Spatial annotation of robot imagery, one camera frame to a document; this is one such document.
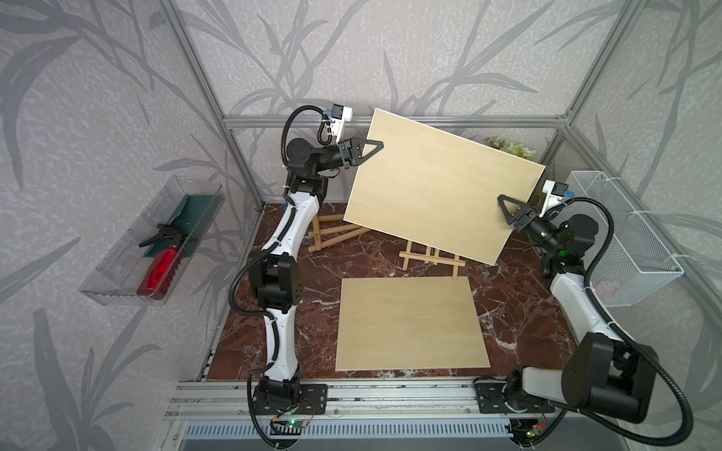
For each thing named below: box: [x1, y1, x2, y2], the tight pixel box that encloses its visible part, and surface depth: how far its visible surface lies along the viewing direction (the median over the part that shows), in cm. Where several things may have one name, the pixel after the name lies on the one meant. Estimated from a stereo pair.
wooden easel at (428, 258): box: [398, 240, 466, 280], surface depth 96 cm
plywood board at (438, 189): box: [343, 108, 547, 266], surface depth 69 cm
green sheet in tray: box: [143, 193, 225, 259], surface depth 69 cm
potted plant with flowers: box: [485, 136, 536, 161], surface depth 96 cm
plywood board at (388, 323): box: [335, 276, 491, 372], surface depth 91 cm
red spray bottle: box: [136, 223, 187, 300], surface depth 61 cm
